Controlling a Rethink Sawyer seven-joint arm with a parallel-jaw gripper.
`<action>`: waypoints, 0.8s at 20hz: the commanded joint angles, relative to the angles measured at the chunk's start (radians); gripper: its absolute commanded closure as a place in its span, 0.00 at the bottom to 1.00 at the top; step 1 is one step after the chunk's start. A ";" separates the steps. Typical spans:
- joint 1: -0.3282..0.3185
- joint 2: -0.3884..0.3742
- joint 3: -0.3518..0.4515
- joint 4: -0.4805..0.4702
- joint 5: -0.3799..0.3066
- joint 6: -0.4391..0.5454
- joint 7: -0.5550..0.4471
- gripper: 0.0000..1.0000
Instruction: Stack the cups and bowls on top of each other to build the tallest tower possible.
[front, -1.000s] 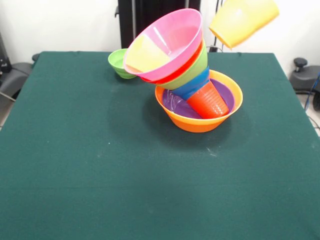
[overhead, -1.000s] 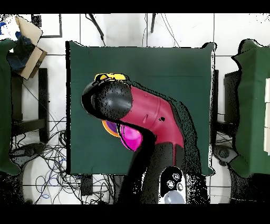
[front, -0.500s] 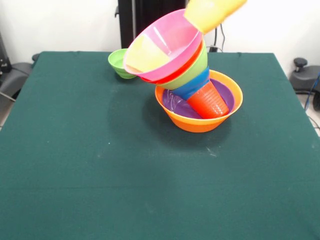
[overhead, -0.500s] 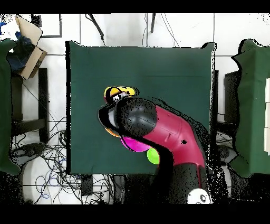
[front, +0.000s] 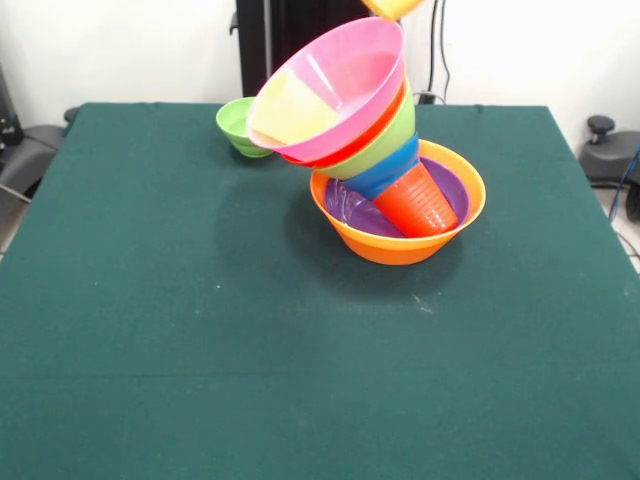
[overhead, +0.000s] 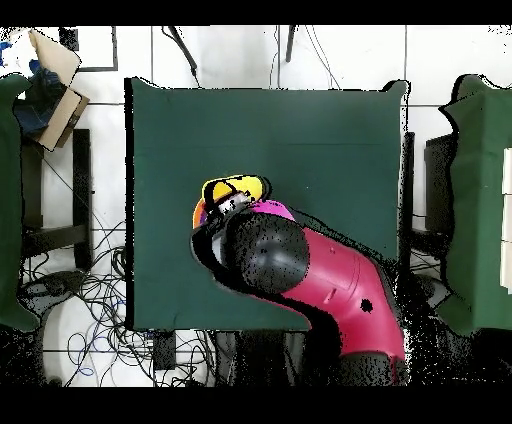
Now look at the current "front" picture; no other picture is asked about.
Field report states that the purple plastic bowl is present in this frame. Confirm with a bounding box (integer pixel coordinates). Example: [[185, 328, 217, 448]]
[[324, 157, 471, 239]]

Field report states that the red plastic bowl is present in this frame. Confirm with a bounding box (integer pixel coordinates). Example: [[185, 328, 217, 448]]
[[281, 82, 407, 170]]

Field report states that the red plastic cup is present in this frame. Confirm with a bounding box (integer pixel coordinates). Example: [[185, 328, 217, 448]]
[[374, 161, 460, 239]]

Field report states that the large green plastic bowl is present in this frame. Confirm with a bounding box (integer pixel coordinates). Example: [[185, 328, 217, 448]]
[[312, 79, 418, 181]]

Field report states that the pale yellow plastic cup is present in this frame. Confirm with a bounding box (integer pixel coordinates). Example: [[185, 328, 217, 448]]
[[249, 69, 346, 150]]

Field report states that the pink plastic bowl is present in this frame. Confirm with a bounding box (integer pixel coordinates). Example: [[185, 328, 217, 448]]
[[246, 16, 407, 163]]

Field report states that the orange-yellow plastic cup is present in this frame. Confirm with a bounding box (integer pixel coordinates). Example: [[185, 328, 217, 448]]
[[360, 0, 427, 23]]

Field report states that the small green plastic bowl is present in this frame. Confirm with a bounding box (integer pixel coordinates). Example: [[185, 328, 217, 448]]
[[215, 96, 275, 159]]

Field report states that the dark green tablecloth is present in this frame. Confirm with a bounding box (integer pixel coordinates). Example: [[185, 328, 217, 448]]
[[0, 102, 640, 480]]

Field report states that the black chair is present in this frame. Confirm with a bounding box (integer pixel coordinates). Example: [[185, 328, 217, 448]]
[[0, 62, 69, 194]]

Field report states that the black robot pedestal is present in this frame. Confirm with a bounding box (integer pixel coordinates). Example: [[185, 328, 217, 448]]
[[229, 0, 404, 99]]

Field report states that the black hanging cable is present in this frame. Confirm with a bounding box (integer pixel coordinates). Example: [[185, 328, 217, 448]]
[[429, 0, 454, 101]]

